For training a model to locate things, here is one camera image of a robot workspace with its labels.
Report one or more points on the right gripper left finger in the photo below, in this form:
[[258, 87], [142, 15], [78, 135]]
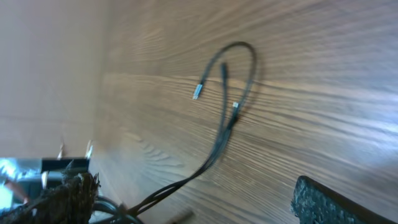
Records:
[[70, 202]]

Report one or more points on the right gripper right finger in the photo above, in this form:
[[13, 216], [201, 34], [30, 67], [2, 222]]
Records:
[[315, 203]]

